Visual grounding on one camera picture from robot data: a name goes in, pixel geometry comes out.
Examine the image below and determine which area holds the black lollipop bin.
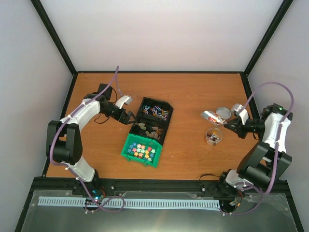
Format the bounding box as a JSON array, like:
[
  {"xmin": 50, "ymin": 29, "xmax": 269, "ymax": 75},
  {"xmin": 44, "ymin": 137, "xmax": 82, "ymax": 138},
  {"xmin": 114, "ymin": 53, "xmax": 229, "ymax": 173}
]
[{"xmin": 137, "ymin": 97, "xmax": 174, "ymax": 124}]

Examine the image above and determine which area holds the black popsicle candy bin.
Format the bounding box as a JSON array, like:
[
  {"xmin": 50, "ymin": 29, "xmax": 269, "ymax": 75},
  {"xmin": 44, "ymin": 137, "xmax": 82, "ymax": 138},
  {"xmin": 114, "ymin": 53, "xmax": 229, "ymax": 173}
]
[{"xmin": 129, "ymin": 119, "xmax": 169, "ymax": 145}]

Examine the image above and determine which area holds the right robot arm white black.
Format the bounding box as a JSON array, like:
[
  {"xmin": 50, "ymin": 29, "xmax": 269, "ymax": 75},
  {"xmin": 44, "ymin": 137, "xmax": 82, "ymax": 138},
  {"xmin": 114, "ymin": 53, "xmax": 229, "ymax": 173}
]
[{"xmin": 216, "ymin": 103, "xmax": 293, "ymax": 197}]

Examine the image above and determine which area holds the metal jar lid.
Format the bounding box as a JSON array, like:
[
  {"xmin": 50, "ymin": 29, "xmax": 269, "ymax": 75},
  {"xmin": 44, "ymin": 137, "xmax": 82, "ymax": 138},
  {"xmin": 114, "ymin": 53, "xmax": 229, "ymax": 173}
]
[{"xmin": 216, "ymin": 107, "xmax": 231, "ymax": 120}]

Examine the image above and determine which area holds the green plastic bin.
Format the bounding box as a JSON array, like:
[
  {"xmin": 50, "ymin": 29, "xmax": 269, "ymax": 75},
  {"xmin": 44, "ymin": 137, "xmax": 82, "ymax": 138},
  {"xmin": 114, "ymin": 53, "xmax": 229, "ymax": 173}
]
[{"xmin": 121, "ymin": 133, "xmax": 163, "ymax": 168}]

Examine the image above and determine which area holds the clear plastic jar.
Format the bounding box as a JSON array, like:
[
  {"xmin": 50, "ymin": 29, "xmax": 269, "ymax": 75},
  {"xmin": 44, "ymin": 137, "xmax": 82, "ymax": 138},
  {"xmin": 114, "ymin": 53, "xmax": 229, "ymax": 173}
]
[{"xmin": 205, "ymin": 128, "xmax": 223, "ymax": 146}]

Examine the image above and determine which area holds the black frame rail front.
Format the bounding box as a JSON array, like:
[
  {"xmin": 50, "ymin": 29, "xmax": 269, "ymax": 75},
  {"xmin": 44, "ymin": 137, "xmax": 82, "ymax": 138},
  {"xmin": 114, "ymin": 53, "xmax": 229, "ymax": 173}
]
[{"xmin": 30, "ymin": 177, "xmax": 218, "ymax": 196}]

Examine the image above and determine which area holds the purple cable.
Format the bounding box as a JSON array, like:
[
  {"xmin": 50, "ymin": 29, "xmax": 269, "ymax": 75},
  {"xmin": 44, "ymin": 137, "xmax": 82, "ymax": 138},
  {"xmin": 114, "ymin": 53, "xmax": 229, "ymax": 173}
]
[
  {"xmin": 219, "ymin": 81, "xmax": 295, "ymax": 217},
  {"xmin": 49, "ymin": 65, "xmax": 126, "ymax": 214}
]

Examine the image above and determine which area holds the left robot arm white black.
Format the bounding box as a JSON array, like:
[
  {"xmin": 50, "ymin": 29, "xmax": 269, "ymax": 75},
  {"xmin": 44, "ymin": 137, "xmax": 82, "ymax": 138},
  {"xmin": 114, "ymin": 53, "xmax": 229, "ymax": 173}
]
[{"xmin": 46, "ymin": 84, "xmax": 136, "ymax": 195}]

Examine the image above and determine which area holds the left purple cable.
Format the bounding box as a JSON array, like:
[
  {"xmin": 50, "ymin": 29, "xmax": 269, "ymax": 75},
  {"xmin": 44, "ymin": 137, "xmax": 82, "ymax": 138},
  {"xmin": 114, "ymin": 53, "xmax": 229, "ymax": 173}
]
[{"xmin": 49, "ymin": 65, "xmax": 126, "ymax": 214}]

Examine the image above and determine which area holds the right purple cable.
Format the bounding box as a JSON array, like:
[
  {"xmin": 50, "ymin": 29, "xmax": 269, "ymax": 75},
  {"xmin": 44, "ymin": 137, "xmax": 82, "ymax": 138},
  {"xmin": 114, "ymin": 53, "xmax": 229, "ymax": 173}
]
[{"xmin": 219, "ymin": 81, "xmax": 295, "ymax": 217}]

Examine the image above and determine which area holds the metal scoop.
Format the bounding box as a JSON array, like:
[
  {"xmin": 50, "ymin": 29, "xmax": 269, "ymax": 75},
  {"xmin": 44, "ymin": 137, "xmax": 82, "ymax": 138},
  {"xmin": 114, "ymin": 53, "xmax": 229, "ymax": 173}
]
[{"xmin": 201, "ymin": 111, "xmax": 227, "ymax": 126}]

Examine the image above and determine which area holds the light blue cable duct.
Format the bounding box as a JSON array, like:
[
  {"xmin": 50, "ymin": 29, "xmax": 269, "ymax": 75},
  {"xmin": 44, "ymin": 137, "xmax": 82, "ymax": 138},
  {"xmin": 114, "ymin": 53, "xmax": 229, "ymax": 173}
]
[{"xmin": 37, "ymin": 196, "xmax": 220, "ymax": 211}]

